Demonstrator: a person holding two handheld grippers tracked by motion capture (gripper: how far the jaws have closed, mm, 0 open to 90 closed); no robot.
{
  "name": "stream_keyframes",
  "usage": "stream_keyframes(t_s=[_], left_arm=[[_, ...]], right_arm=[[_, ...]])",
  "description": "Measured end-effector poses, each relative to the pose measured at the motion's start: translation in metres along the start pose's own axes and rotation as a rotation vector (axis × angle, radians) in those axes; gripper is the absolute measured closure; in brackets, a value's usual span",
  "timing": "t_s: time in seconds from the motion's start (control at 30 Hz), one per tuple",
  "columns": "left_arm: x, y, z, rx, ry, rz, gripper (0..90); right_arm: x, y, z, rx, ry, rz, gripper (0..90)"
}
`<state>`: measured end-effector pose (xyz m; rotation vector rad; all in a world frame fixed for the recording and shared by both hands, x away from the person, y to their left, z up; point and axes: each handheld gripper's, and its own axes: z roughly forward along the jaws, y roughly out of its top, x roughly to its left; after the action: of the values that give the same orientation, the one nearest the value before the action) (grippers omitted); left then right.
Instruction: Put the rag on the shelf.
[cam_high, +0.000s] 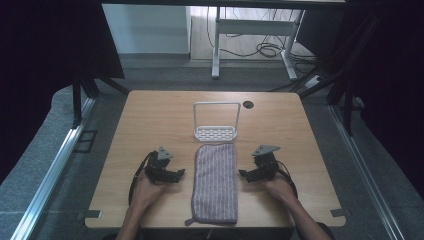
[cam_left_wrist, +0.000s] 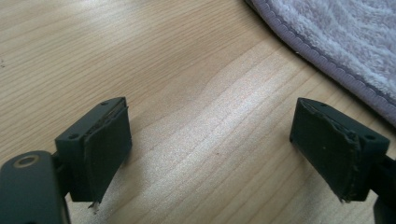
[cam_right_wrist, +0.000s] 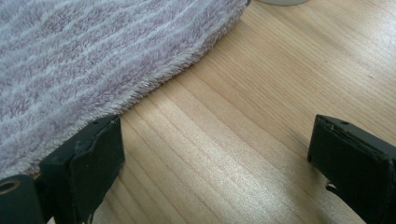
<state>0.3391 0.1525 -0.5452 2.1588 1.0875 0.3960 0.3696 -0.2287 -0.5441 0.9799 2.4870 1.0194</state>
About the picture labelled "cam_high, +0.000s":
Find white drain rack with handle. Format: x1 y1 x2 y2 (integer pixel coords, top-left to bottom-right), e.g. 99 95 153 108
192 101 242 143

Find black floor cables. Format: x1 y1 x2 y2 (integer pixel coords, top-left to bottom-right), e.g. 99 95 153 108
205 6 318 68

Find person's left hand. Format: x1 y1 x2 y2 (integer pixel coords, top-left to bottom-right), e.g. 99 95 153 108
131 169 168 210

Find white desk frame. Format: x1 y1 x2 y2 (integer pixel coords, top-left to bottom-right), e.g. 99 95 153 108
211 6 306 82

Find person's right hand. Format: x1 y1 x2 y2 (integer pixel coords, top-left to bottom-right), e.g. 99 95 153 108
262 174 297 207

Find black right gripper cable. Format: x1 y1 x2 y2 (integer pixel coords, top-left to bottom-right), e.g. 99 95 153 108
275 159 300 200

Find black curtain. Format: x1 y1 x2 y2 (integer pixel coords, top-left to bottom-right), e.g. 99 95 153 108
296 0 424 201
0 0 126 184

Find black floor bracket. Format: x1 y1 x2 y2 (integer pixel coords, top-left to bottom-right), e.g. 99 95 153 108
73 129 99 155

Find white power strip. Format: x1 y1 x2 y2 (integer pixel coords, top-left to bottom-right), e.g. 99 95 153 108
304 74 325 90

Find aluminium floor rail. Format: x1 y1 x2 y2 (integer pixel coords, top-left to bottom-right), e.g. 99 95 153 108
9 97 98 240
327 97 406 240

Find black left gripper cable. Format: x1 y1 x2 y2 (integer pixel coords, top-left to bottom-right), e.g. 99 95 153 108
127 150 158 208

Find purple striped towel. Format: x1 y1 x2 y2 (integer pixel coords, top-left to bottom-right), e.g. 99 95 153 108
184 142 240 227

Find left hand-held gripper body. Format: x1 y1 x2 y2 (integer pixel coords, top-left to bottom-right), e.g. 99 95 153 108
145 146 176 184

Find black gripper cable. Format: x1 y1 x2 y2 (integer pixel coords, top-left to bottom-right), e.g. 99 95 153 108
275 159 300 200
127 150 158 208

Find black metal stand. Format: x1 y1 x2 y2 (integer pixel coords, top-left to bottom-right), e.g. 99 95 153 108
71 68 132 129
298 13 384 138

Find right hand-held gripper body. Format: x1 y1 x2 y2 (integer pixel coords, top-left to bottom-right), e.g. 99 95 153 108
251 144 282 182

